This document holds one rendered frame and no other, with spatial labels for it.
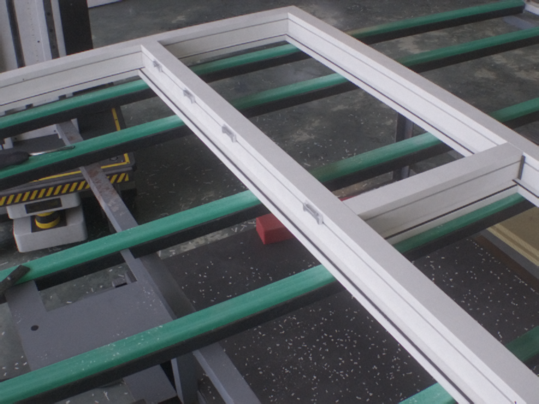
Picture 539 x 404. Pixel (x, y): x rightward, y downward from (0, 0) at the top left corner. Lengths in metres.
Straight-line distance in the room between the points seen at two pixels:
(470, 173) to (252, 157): 0.38
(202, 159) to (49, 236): 0.84
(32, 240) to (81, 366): 1.60
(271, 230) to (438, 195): 0.49
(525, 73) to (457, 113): 2.67
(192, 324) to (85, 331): 0.16
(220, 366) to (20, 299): 0.34
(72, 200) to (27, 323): 1.42
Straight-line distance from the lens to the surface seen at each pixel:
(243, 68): 1.78
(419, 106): 1.49
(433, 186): 1.16
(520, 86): 3.88
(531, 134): 2.68
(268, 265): 1.51
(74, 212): 2.57
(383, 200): 1.11
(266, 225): 1.55
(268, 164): 1.19
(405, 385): 1.28
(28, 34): 2.55
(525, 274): 2.03
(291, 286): 1.04
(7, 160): 1.42
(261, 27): 1.86
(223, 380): 0.97
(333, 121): 3.30
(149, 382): 1.34
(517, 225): 1.62
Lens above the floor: 1.56
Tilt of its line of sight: 34 degrees down
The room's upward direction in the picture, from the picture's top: 1 degrees counter-clockwise
